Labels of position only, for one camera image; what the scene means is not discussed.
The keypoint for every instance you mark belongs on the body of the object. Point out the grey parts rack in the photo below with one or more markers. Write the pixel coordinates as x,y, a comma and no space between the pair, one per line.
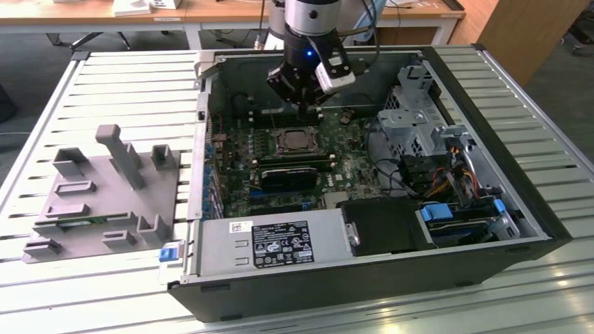
107,195

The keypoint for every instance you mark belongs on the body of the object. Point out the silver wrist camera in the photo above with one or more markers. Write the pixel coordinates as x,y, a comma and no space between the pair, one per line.
335,71

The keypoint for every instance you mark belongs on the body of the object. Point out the wooden desk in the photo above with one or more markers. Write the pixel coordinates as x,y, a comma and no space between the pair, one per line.
55,15
418,15

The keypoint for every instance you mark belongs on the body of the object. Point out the black office chair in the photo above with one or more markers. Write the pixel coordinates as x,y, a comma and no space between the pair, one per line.
582,35

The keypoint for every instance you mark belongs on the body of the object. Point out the green motherboard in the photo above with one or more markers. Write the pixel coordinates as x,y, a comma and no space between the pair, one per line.
356,174

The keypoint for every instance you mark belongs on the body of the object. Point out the black open PC case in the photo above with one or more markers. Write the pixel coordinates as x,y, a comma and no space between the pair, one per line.
324,299

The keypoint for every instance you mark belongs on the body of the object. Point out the black RAM slot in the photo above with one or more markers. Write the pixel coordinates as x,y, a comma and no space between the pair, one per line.
292,158
292,166
287,120
292,161
287,113
287,117
287,123

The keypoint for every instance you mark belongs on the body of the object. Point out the wooden cabinet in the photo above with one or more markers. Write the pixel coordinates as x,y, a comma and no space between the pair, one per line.
519,35

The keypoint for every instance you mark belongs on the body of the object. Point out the silver power supply unit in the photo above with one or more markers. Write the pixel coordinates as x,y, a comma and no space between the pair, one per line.
218,250

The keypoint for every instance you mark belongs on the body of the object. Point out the silver metal drive cage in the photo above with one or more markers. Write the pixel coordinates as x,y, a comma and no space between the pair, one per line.
403,120

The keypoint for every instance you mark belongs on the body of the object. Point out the silver chipset heatsink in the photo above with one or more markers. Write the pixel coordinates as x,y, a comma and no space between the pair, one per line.
335,198

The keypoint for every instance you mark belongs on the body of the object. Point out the black expansion slot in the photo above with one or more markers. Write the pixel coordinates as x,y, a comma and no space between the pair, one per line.
278,209

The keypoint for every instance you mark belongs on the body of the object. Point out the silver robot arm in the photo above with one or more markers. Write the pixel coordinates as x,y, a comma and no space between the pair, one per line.
311,17

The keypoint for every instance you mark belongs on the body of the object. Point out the white and blue box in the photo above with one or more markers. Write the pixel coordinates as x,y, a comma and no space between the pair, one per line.
164,4

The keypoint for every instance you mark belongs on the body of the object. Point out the black plastic shroud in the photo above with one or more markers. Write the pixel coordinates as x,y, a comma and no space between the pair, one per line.
384,226

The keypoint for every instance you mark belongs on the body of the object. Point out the blue case latch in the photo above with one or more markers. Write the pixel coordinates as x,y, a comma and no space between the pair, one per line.
168,253

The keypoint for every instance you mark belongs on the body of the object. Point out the black graphics card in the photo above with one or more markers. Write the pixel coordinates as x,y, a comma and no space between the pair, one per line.
287,181

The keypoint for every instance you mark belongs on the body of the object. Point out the blue disk carrier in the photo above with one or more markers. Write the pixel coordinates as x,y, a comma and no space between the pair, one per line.
498,205
435,212

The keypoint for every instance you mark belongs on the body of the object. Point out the green RAM stick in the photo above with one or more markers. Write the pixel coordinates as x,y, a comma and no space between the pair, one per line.
99,220

